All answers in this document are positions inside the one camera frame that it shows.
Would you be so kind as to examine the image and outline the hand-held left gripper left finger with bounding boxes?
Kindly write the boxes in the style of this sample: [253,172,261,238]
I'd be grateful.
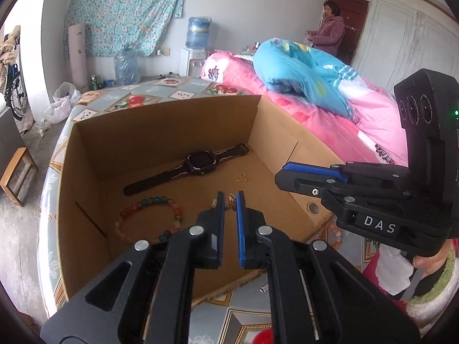
[40,191,226,344]

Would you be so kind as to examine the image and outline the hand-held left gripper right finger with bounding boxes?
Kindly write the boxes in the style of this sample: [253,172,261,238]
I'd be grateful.
[235,191,420,344]

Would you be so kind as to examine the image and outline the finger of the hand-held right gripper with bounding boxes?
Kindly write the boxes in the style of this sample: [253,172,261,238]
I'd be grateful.
[275,171,360,220]
[283,162,412,189]

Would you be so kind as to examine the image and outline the multicolour glass bead bracelet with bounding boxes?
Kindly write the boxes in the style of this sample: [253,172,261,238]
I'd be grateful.
[115,195,183,246]

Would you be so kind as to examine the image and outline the brown cardboard box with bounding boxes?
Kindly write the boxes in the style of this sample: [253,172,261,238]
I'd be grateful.
[57,94,344,335]

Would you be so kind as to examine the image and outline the person's right hand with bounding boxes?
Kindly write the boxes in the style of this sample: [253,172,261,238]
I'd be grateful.
[412,238,455,270]

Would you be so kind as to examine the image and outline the pink floral quilt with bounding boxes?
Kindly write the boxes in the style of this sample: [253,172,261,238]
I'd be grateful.
[200,51,409,167]

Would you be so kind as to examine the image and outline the black wrist watch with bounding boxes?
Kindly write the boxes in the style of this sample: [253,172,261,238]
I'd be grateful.
[123,144,250,197]

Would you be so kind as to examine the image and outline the blue printed quilt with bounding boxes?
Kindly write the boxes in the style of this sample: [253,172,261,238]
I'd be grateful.
[253,38,361,119]

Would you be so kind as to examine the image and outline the white panelled wardrobe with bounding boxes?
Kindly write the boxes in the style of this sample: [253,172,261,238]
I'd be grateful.
[349,0,459,94]

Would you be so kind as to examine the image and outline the dark red door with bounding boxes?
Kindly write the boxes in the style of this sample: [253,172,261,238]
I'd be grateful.
[324,0,370,67]

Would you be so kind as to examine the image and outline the white water dispenser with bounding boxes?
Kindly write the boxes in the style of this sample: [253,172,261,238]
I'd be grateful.
[179,47,209,77]

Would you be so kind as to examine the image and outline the blue water jug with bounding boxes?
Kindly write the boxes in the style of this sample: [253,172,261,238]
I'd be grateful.
[186,16,211,50]

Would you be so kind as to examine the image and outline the empty clear water jug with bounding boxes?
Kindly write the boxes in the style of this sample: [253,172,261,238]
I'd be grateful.
[114,45,140,86]

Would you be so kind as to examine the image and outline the white plastic bags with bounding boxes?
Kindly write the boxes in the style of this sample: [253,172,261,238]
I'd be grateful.
[41,82,82,124]

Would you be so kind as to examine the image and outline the wooden stool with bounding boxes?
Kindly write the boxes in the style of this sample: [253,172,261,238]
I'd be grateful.
[0,148,39,207]

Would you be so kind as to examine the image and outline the pale rolled mat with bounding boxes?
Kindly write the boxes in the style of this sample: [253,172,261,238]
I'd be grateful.
[69,22,88,85]

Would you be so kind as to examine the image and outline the grey cabinet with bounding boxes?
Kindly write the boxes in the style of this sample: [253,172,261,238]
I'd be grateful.
[0,98,27,176]

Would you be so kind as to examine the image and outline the wheelchair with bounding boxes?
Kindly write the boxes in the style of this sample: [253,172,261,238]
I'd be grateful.
[0,62,27,120]

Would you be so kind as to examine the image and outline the pile of clothes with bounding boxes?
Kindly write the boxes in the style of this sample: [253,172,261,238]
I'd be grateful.
[0,25,22,67]

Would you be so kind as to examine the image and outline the floral wall cloth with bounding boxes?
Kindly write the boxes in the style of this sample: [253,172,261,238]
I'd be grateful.
[64,0,189,58]

